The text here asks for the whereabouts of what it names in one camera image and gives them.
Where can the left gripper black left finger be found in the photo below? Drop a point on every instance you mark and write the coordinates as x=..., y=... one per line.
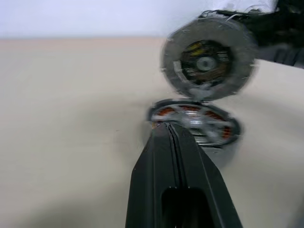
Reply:
x=147, y=171

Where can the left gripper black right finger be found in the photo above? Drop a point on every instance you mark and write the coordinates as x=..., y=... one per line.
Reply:
x=197, y=166

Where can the black motor rotor silver spokes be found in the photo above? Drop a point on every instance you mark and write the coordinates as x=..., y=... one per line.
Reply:
x=190, y=122

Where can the motor stator copper windings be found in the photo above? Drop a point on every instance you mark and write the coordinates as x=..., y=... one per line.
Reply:
x=211, y=116

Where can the silver finned rotor disc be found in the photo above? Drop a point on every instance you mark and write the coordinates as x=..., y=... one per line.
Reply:
x=235, y=59

